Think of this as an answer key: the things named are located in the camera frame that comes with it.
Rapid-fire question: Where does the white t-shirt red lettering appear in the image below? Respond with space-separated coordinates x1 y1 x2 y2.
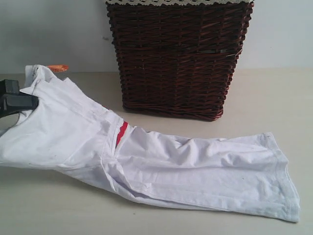
0 65 300 223

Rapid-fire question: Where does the dark brown wicker basket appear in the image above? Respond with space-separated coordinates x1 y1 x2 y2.
106 2 254 121

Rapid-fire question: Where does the orange shirt neck label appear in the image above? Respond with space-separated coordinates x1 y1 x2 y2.
47 65 68 72

